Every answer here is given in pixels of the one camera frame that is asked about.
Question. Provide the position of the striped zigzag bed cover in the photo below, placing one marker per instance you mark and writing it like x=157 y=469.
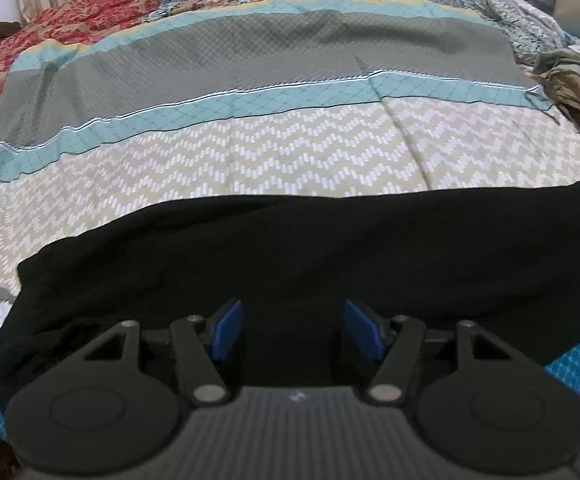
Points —
x=270 y=125

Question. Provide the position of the red patchwork quilt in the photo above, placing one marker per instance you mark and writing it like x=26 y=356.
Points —
x=95 y=10

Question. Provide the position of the olive crumpled clothes pile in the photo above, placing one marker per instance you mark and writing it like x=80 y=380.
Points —
x=577 y=85

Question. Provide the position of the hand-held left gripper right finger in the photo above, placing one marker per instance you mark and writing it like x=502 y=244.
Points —
x=365 y=330

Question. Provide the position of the black pants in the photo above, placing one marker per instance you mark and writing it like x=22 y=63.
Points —
x=320 y=250

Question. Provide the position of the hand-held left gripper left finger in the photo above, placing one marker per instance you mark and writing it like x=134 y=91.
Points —
x=227 y=330

